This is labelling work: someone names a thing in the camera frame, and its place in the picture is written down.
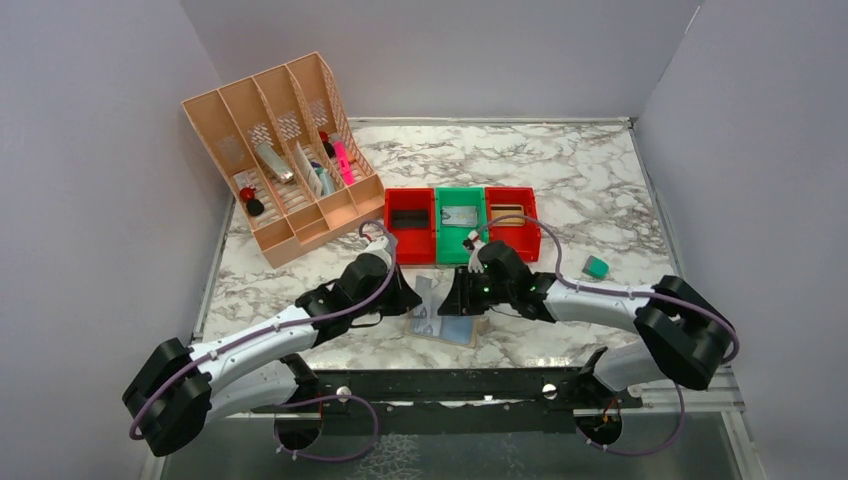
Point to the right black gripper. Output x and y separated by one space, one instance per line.
465 296

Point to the black card in bin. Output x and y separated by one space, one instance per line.
409 219

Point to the silver vip card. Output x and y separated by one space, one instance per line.
424 288
427 327

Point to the beige card holder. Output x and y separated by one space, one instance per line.
459 331

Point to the grey card in bin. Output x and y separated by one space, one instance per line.
459 216

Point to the green bin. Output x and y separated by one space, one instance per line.
449 236

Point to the teal eraser block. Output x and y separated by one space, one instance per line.
596 268

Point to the peach desk file organizer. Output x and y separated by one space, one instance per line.
296 107

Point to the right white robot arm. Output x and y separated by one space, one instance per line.
681 337

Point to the red and black stamp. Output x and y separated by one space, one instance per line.
253 206

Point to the gold credit card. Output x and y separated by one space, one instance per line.
507 215

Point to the pink highlighter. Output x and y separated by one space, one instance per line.
343 162

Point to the right red bin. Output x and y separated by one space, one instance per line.
523 236

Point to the red bin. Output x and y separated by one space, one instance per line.
523 236
415 246

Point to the black mounting rail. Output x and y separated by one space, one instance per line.
443 401

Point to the left red bin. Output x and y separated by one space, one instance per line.
415 246

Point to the silver stapler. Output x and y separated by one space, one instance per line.
274 162

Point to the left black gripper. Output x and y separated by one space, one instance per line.
395 294

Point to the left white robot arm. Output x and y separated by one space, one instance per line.
181 388

